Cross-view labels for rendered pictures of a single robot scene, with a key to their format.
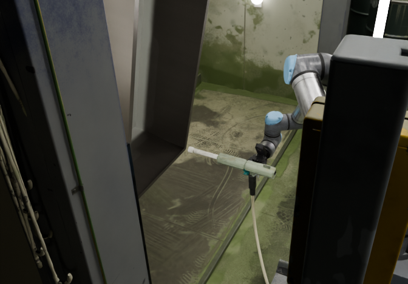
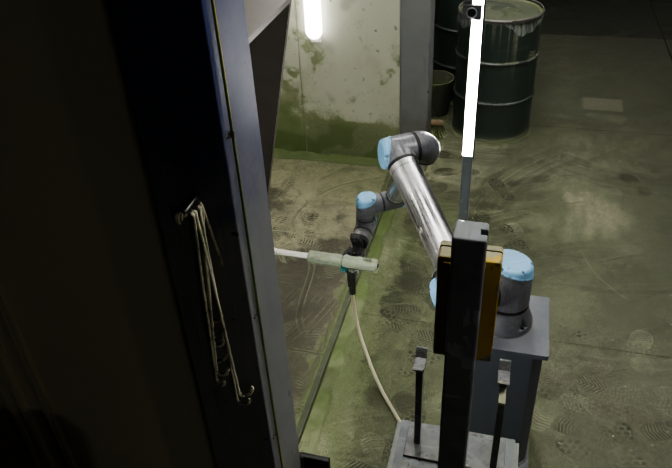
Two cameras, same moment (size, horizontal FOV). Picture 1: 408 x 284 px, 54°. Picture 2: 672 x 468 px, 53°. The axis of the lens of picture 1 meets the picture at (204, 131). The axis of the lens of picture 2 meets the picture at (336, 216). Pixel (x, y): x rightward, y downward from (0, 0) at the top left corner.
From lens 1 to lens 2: 0.87 m
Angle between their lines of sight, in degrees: 10
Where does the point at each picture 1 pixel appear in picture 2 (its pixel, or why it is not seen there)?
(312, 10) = (388, 42)
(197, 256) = (296, 377)
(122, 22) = not seen: hidden behind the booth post
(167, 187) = not seen: hidden behind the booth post
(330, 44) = (415, 85)
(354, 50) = (461, 233)
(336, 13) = (418, 46)
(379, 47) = (471, 229)
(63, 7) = (248, 183)
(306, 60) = (401, 143)
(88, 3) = (258, 172)
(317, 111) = (444, 251)
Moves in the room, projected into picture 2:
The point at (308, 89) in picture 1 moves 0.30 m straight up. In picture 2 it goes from (408, 176) to (410, 99)
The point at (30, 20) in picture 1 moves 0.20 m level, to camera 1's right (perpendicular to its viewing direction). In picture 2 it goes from (236, 202) to (333, 185)
